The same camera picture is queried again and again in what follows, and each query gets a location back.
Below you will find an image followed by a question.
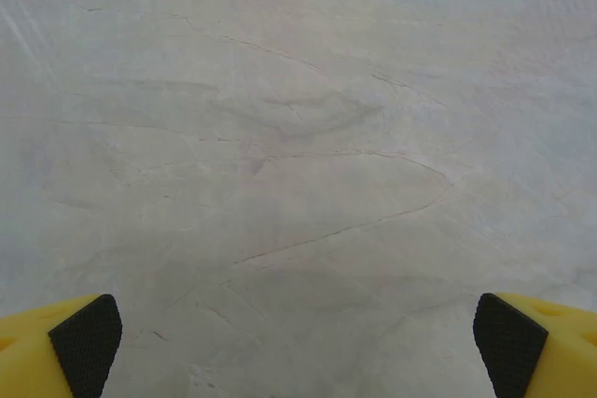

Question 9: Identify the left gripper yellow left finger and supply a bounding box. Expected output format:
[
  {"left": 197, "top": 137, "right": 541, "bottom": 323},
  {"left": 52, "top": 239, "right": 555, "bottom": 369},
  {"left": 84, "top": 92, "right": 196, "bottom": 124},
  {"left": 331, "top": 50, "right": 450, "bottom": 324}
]
[{"left": 0, "top": 294, "right": 124, "bottom": 398}]

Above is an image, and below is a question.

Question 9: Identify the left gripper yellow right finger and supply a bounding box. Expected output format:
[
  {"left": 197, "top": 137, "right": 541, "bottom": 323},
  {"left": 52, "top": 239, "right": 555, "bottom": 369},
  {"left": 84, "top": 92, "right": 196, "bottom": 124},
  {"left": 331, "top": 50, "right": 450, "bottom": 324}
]
[{"left": 472, "top": 292, "right": 597, "bottom": 398}]

